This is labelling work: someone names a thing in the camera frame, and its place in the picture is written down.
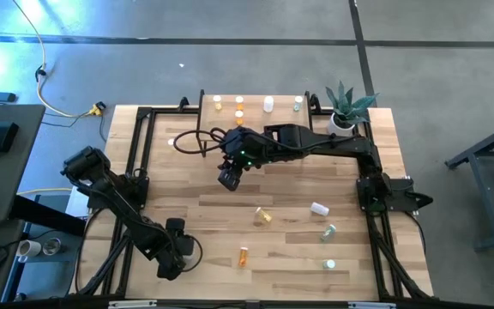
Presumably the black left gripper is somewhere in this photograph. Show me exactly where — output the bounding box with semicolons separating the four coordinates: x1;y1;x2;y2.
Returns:
157;217;196;281

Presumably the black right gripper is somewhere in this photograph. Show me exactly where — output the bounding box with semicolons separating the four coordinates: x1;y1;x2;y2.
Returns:
218;127;274;192

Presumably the wooden shelf with black legs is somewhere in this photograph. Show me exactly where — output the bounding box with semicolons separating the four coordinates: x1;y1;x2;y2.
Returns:
196;88;316;159

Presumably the white paper sheet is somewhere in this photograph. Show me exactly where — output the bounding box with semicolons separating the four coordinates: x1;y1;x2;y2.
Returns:
64;184;92;218

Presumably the green plant in white pot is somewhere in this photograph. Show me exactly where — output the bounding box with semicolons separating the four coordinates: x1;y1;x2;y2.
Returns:
323;80;379;138

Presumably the clear glass cup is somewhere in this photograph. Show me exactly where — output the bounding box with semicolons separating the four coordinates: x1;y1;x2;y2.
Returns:
41;237;63;257

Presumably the black desk beam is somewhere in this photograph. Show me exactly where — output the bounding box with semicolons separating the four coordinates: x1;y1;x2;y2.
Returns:
9;195;87;238

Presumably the blue-grey metal cart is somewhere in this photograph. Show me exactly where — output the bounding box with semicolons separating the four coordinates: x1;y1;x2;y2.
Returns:
443;114;494;252

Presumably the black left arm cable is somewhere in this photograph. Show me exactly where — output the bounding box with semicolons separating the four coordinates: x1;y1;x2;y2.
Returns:
181;233;204;274

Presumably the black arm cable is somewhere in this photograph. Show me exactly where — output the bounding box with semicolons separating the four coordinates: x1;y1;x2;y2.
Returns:
172;126;231;155
181;233;204;274

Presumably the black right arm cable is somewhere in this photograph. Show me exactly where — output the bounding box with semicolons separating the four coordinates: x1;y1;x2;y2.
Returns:
172;126;231;155

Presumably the silver metal bracket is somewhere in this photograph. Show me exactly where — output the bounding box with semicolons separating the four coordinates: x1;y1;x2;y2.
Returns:
107;300;159;309
347;301;397;309

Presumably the black aluminium table frame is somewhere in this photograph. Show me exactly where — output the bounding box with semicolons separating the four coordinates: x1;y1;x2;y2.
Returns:
69;89;435;309

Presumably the yellow extension cable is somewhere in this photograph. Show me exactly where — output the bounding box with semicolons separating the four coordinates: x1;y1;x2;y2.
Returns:
16;186;73;197
12;0;105;119

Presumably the black power cable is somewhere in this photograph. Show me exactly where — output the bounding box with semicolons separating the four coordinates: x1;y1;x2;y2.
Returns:
40;112;107;143

